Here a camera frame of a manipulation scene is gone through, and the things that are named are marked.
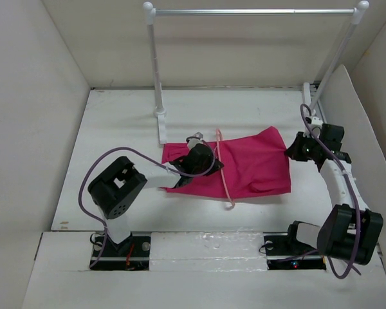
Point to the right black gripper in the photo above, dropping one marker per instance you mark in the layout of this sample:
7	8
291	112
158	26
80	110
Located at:
294	150

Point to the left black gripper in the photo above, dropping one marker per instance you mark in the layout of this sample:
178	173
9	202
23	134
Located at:
216	167

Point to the pink trousers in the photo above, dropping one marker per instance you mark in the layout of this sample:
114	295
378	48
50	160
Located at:
254	166

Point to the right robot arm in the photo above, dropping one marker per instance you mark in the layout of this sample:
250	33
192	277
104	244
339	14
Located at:
351	229

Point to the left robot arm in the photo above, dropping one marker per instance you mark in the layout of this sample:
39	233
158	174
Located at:
115	189

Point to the white clothes rack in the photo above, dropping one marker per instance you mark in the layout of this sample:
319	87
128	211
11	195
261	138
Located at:
151	12

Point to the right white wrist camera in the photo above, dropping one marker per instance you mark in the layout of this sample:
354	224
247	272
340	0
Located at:
314	123

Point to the aluminium rail right side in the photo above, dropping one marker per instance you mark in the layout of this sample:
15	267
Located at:
315	105

